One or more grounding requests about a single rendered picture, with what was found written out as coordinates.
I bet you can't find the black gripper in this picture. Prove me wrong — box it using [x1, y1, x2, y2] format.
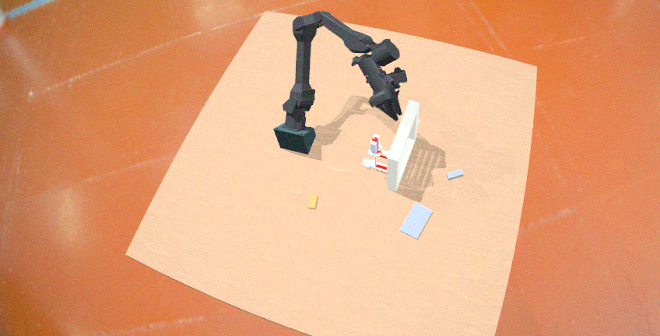
[365, 68, 402, 121]

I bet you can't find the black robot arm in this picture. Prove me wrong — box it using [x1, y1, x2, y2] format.
[282, 11, 408, 131]

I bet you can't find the small yellow block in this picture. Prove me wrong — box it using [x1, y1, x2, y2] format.
[307, 194, 318, 209]

